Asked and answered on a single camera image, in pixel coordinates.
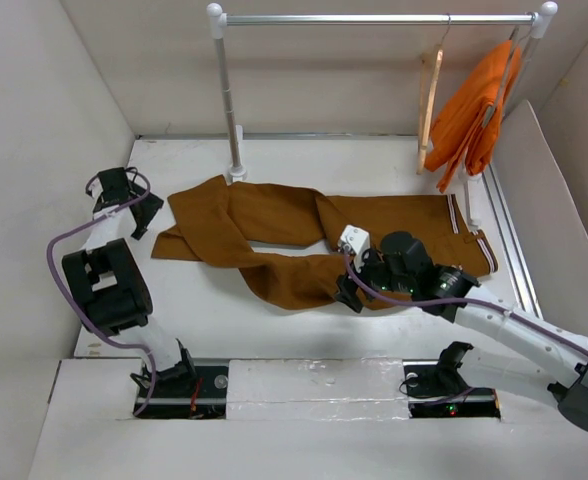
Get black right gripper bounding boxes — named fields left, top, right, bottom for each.
left=331, top=245, right=415, bottom=313

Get brown trousers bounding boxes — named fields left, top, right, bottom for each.
left=152, top=176, right=498, bottom=310

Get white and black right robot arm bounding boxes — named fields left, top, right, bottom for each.
left=335, top=225, right=588, bottom=432

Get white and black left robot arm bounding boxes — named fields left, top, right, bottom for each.
left=61, top=167, right=197, bottom=397

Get empty wooden hanger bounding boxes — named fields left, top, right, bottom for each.
left=416, top=15, right=451, bottom=175

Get orange hanging garment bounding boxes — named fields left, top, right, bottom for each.
left=425, top=41, right=522, bottom=192

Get white and metal clothes rack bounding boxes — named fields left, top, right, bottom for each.
left=205, top=1, right=559, bottom=226

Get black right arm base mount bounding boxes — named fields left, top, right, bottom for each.
left=398, top=342, right=501, bottom=419

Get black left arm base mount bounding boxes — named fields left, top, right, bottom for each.
left=138, top=360, right=229, bottom=420

